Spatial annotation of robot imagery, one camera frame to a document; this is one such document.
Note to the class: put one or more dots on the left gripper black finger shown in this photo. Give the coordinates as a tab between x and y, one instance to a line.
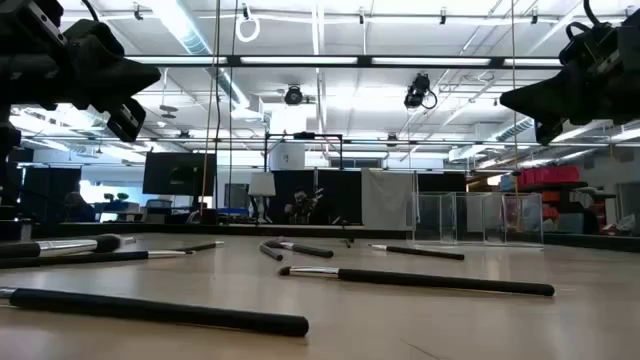
110	75

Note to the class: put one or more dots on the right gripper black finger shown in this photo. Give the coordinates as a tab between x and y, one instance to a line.
545	100

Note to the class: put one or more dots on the large black powder brush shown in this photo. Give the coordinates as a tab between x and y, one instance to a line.
65	246

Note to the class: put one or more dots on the thin black makeup brush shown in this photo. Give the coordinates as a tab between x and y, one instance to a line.
200	247
271	252
425	281
425	253
150	311
100	257

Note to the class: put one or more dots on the fan makeup brush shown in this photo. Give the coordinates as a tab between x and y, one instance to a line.
310	250

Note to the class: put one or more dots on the red storage bins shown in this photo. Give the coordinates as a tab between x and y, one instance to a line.
550	176

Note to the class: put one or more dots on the orange storage bins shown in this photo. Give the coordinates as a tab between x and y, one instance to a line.
551	197

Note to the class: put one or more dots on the small green plant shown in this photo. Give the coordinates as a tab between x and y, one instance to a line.
123	196
109	196

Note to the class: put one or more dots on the black partition panel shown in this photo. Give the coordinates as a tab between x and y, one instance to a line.
345	195
50	195

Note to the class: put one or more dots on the clear acrylic brush organizer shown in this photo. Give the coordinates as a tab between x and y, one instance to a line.
454	215

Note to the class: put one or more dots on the table lamp white shade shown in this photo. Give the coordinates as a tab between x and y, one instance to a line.
261	184

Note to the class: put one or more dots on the grey curtain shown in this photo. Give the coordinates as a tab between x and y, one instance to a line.
385	200

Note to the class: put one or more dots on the black wall monitor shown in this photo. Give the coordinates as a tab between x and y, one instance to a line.
175	175

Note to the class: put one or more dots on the black overhead frame beam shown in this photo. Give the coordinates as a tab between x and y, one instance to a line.
232	61

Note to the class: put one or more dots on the black overhead rig camera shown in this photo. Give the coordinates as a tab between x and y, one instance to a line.
416	92

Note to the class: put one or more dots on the small black ceiling camera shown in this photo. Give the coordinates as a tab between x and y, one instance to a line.
294	96

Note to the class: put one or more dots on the black metal stand frame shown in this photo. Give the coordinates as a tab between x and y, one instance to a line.
305	135

